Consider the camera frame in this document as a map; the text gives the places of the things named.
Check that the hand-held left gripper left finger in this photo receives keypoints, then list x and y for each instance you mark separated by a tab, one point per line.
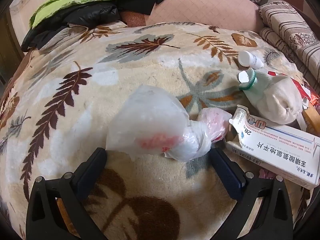
92	170

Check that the leaf-print fleece blanket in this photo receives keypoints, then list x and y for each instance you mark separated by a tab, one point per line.
125	75

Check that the white medicine box red line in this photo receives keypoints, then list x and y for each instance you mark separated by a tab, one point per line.
275	150

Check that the black puffer jacket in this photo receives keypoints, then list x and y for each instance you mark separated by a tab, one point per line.
90	13

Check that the small pink-tinted plastic bag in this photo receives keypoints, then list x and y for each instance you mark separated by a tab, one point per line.
215	120

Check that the small white plastic bottle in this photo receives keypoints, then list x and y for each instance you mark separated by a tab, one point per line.
250	59

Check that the white sock green trim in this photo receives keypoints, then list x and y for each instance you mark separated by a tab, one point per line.
275	100

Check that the striped folded blanket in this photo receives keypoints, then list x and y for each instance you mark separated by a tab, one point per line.
287	25

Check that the torn red cardboard box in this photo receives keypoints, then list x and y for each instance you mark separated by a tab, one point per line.
303	90

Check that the clear plastic bag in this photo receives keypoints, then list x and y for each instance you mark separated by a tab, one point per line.
150	115

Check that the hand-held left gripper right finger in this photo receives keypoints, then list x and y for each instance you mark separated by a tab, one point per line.
225	170

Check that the pink quilted sofa cushion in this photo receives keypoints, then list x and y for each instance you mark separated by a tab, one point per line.
200	7

